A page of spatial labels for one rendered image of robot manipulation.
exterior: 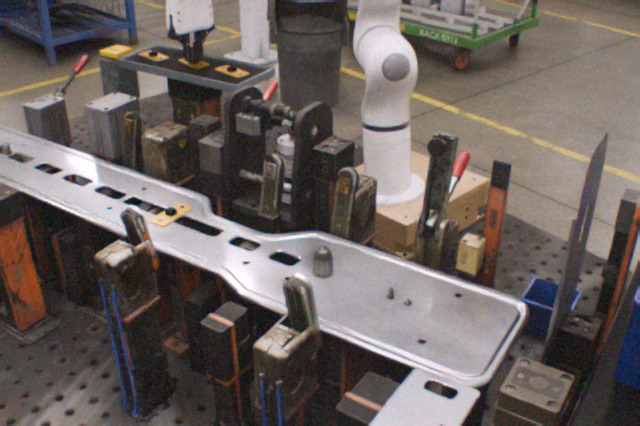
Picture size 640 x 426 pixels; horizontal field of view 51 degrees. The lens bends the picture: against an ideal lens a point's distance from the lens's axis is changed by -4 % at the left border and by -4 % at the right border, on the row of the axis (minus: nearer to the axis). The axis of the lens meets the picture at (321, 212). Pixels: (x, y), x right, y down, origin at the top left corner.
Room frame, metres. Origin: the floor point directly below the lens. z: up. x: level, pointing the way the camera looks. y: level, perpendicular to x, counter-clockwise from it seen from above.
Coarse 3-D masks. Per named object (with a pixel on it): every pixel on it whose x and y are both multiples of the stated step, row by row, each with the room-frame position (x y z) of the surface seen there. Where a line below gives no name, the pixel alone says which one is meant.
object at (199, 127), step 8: (192, 120) 1.36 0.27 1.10; (200, 120) 1.36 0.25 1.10; (208, 120) 1.36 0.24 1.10; (216, 120) 1.36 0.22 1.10; (192, 128) 1.35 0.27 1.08; (200, 128) 1.34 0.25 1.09; (208, 128) 1.34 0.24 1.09; (216, 128) 1.36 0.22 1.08; (192, 136) 1.35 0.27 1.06; (200, 136) 1.34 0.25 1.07; (192, 144) 1.35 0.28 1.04; (200, 176) 1.35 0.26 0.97; (200, 184) 1.35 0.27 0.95; (200, 192) 1.35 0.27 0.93; (208, 232) 1.35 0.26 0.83
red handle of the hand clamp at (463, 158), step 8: (464, 152) 1.09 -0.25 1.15; (456, 160) 1.08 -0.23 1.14; (464, 160) 1.08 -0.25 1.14; (456, 168) 1.07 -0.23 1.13; (464, 168) 1.07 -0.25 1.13; (456, 176) 1.06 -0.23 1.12; (456, 184) 1.05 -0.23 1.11; (448, 200) 1.03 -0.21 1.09; (432, 216) 1.00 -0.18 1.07; (432, 224) 0.99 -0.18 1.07
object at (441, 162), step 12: (444, 132) 1.03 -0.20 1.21; (432, 144) 0.99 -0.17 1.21; (444, 144) 0.98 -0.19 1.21; (456, 144) 1.01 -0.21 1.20; (432, 156) 1.01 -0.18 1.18; (444, 156) 1.01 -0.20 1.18; (432, 168) 1.01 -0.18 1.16; (444, 168) 1.00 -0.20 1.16; (432, 180) 1.01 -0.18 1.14; (444, 180) 0.99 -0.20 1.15; (432, 192) 1.01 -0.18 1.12; (444, 192) 0.99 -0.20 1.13; (432, 204) 1.00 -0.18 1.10; (444, 204) 0.99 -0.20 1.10; (444, 216) 0.99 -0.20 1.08; (420, 228) 0.99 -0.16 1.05
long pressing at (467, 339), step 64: (0, 128) 1.56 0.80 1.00; (64, 192) 1.22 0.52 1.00; (128, 192) 1.22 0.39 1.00; (192, 192) 1.22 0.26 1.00; (192, 256) 1.00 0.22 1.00; (256, 256) 0.99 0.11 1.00; (384, 256) 0.99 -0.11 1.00; (320, 320) 0.82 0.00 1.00; (384, 320) 0.82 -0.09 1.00; (448, 320) 0.82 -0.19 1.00; (512, 320) 0.82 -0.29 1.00
